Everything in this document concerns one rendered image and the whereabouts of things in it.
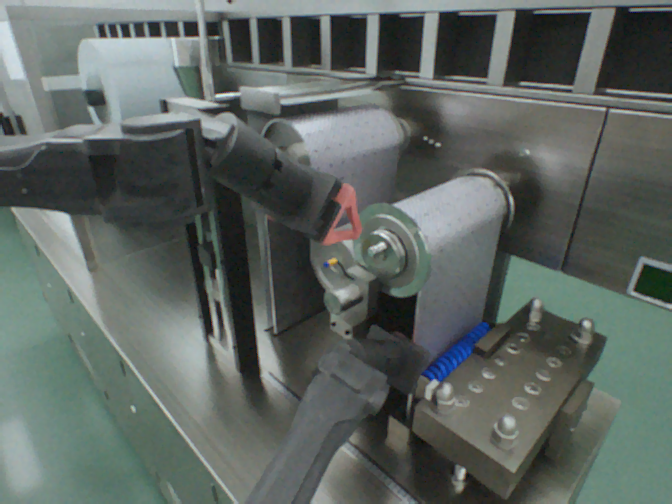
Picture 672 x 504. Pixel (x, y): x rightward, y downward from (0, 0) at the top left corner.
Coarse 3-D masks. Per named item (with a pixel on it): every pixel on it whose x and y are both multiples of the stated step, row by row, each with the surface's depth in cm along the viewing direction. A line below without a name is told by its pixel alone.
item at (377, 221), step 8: (496, 192) 74; (376, 216) 62; (384, 216) 61; (368, 224) 64; (376, 224) 63; (384, 224) 61; (392, 224) 60; (400, 224) 59; (368, 232) 64; (400, 232) 60; (408, 232) 59; (360, 240) 66; (408, 240) 59; (360, 248) 67; (408, 248) 60; (416, 248) 59; (408, 256) 60; (416, 256) 59; (408, 264) 61; (416, 264) 59; (408, 272) 61; (416, 272) 60; (384, 280) 65; (392, 280) 64; (400, 280) 63; (408, 280) 62
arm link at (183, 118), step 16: (176, 112) 34; (192, 112) 41; (128, 128) 31; (144, 128) 31; (160, 128) 31; (176, 128) 32; (192, 128) 33; (192, 144) 34; (192, 160) 35; (192, 176) 36; (208, 192) 36; (208, 208) 37; (144, 224) 35; (160, 224) 34; (176, 224) 35
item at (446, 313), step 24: (480, 264) 74; (432, 288) 64; (456, 288) 70; (480, 288) 78; (432, 312) 67; (456, 312) 74; (480, 312) 82; (432, 336) 70; (456, 336) 78; (432, 360) 73
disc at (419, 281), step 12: (384, 204) 61; (360, 216) 65; (372, 216) 63; (396, 216) 59; (408, 216) 58; (408, 228) 59; (420, 228) 58; (420, 240) 58; (360, 252) 68; (420, 252) 58; (360, 264) 69; (420, 264) 59; (420, 276) 60; (384, 288) 66; (396, 288) 64; (408, 288) 62; (420, 288) 61
